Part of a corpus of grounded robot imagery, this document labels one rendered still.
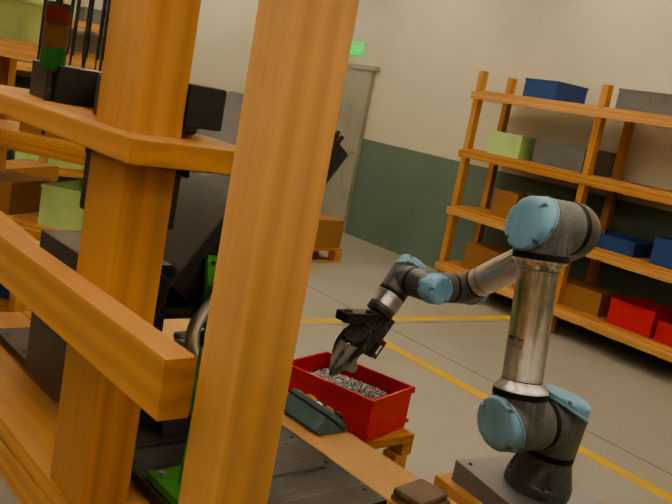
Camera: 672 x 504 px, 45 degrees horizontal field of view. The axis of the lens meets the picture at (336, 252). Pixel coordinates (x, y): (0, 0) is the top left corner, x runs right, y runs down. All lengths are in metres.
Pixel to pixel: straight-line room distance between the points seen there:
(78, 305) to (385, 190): 8.79
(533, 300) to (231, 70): 10.26
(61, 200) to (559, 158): 4.61
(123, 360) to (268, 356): 0.24
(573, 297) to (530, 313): 5.70
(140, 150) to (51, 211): 3.31
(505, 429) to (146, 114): 0.95
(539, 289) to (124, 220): 0.85
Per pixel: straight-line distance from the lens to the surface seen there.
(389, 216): 9.93
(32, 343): 2.01
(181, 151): 1.26
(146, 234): 1.36
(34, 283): 1.53
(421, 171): 9.57
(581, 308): 7.38
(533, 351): 1.73
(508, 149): 7.94
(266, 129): 1.00
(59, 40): 1.75
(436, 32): 9.77
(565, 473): 1.90
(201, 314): 1.72
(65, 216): 4.49
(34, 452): 1.72
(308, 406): 1.93
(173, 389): 1.12
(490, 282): 1.99
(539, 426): 1.76
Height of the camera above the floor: 1.65
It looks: 10 degrees down
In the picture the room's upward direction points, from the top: 11 degrees clockwise
